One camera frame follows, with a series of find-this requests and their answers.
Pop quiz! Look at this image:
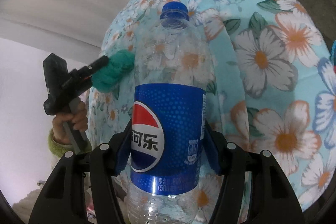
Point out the person's left hand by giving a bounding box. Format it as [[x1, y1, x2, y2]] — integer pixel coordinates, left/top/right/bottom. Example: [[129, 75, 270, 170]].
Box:
[[52, 101, 88, 145]]

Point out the Pepsi plastic bottle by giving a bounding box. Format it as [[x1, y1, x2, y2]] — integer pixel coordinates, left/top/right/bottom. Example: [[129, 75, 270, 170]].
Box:
[[126, 2, 211, 223]]

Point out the floral blue bed sheet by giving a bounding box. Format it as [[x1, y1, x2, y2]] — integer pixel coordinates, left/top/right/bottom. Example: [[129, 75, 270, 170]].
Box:
[[101, 0, 335, 223]]

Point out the green cloth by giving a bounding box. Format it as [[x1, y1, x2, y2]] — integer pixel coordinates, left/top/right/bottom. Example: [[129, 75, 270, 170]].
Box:
[[92, 50, 135, 93]]

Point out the person's green sleeve forearm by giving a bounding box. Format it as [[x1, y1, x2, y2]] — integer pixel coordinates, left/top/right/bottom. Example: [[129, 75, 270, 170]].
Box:
[[47, 129, 93, 159]]

